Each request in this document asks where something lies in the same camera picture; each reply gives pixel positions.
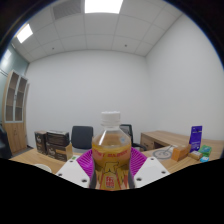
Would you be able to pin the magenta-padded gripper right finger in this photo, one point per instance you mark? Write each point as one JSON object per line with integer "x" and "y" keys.
{"x": 151, "y": 170}

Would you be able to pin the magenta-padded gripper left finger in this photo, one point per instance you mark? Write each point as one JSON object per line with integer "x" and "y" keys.
{"x": 71, "y": 171}

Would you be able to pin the yellow tea drink bottle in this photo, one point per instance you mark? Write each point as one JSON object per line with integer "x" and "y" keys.
{"x": 111, "y": 150}

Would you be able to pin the white round disc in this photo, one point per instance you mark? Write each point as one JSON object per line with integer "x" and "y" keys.
{"x": 162, "y": 154}

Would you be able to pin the low wooden side cabinet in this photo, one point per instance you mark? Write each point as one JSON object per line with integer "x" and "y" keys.
{"x": 160, "y": 138}

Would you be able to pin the orange cardboard box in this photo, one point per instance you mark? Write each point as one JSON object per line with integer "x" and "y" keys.
{"x": 181, "y": 152}

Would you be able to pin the black padded office chair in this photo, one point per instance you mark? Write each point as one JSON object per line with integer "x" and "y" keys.
{"x": 82, "y": 136}

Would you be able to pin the black mesh office chair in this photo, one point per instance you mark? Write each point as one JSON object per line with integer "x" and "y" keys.
{"x": 128, "y": 133}

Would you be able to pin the small teal box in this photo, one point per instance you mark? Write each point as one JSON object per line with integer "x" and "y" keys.
{"x": 204, "y": 159}

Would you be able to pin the tall purple box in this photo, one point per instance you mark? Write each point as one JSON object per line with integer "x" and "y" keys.
{"x": 195, "y": 137}

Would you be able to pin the green flat box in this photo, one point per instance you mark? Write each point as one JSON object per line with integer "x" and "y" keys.
{"x": 205, "y": 150}

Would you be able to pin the tall wooden shelf cabinet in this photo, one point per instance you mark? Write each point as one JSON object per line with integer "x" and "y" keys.
{"x": 15, "y": 113}

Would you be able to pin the small square ceiling light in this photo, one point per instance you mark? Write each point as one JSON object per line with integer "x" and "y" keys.
{"x": 24, "y": 33}

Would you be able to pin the large square ceiling light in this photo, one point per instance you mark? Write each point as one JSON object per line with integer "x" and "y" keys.
{"x": 103, "y": 5}

